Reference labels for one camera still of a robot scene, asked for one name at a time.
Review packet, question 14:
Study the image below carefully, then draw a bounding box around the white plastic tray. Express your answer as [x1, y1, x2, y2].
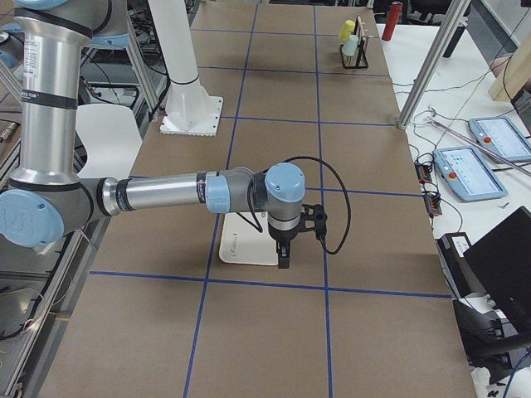
[219, 212, 278, 266]

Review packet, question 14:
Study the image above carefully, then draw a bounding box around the wooden plank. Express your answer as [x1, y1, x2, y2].
[489, 35, 531, 101]

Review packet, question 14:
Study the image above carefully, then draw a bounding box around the near blue teach pendant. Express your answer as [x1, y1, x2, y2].
[433, 146, 508, 202]

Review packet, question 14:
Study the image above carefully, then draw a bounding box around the light green cup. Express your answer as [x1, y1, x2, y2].
[342, 34, 359, 57]

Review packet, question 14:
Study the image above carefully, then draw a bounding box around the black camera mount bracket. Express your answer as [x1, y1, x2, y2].
[296, 204, 328, 246]

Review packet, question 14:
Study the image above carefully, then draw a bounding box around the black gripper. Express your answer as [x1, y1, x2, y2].
[268, 226, 298, 269]

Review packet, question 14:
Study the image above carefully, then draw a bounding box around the far blue teach pendant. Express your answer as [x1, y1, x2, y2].
[468, 116, 530, 163]

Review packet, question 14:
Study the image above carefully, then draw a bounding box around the aluminium frame post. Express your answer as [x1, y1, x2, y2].
[397, 0, 470, 130]

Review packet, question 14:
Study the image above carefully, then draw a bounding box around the yellow cup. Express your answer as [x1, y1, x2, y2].
[339, 20, 356, 41]

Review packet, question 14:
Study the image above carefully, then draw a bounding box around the red cylindrical bottle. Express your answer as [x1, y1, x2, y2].
[381, 1, 403, 41]

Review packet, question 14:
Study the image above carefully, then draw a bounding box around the blue teach pendant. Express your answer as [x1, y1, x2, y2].
[468, 116, 530, 163]
[433, 146, 508, 202]

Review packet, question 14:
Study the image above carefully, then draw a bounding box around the metal rod with hook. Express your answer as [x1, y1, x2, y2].
[427, 113, 530, 177]

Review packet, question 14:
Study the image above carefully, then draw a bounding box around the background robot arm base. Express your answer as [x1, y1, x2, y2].
[1, 22, 25, 69]

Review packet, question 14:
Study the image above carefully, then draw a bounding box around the orange electronics board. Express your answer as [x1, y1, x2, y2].
[415, 162, 433, 184]
[423, 192, 442, 218]

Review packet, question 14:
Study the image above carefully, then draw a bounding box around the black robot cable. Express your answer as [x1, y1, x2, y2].
[236, 156, 352, 255]

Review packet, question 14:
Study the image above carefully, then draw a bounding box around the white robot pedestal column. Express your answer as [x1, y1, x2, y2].
[149, 0, 223, 136]

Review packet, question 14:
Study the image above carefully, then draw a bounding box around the black monitor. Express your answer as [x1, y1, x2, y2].
[464, 206, 531, 332]

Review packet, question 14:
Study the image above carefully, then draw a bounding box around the black wire cup rack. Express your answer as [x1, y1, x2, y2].
[339, 16, 369, 70]

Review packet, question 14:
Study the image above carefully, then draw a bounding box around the black box with label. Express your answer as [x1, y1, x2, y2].
[436, 232, 485, 298]

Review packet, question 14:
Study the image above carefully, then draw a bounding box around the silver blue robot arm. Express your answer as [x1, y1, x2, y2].
[1, 1, 305, 269]

